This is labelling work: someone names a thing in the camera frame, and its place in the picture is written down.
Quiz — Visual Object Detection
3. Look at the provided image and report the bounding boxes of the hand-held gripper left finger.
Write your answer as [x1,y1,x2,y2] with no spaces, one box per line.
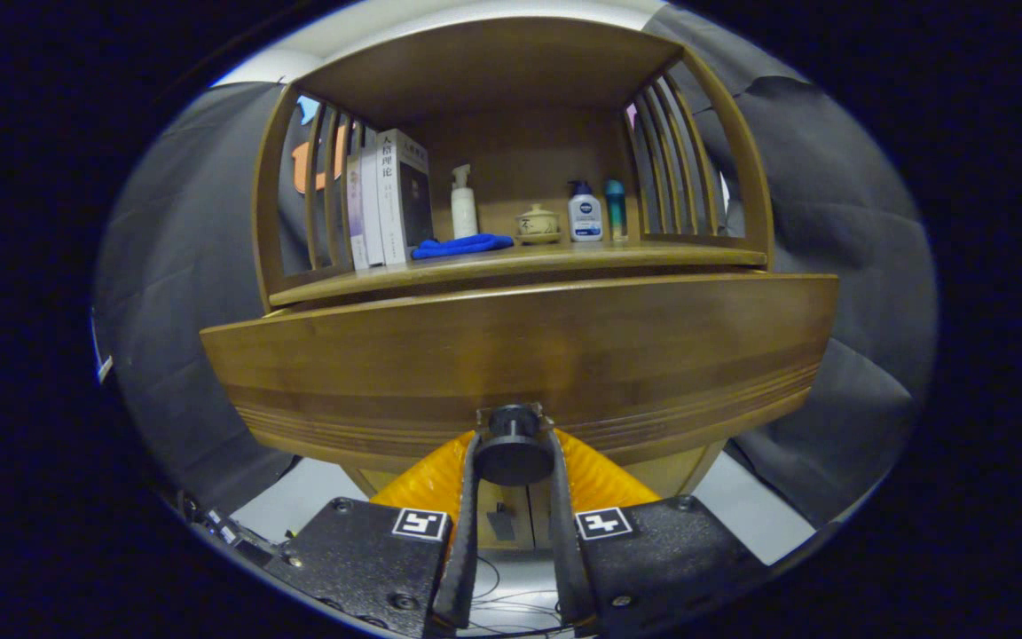
[264,430,483,639]

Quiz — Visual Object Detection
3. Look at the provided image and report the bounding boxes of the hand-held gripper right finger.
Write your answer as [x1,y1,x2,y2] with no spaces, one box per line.
[548,429,766,638]

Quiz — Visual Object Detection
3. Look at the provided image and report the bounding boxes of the wooden drawer with black knob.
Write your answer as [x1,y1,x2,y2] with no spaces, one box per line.
[199,272,840,487]

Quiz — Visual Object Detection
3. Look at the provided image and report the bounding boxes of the wooden cabinet door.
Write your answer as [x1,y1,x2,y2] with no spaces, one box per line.
[347,466,531,551]
[529,442,727,551]

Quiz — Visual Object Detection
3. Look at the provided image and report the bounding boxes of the wooden countertop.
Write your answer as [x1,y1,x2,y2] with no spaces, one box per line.
[267,240,769,307]

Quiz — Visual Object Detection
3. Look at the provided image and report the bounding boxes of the wooden cabinet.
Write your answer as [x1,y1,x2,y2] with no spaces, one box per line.
[249,16,776,551]

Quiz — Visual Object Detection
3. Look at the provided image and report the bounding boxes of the blue folded cloth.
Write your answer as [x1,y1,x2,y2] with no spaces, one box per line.
[411,233,515,260]

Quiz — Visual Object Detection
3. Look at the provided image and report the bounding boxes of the beige lidded tea cup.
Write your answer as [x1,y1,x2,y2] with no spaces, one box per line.
[515,204,562,245]

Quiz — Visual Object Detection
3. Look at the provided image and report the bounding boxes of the white pump bottle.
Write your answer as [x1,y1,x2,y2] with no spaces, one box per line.
[451,164,479,239]

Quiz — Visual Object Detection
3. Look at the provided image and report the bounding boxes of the white lotion bottle blue cap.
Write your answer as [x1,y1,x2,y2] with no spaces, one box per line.
[568,181,604,242]

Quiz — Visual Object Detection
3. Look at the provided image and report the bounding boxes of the thin white book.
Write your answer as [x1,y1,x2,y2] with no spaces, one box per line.
[360,146,386,267]

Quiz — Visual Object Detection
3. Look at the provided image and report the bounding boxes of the thin purple book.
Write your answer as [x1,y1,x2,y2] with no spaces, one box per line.
[347,155,370,270]

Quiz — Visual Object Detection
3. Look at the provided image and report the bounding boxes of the teal slim bottle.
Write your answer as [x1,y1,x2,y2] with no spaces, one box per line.
[605,180,628,242]

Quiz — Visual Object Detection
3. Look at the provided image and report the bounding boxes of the thick grey and white book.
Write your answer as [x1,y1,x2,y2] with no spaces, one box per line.
[376,129,435,265]

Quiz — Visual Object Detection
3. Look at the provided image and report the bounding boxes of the black floor cables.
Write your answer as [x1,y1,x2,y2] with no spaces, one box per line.
[471,555,565,638]

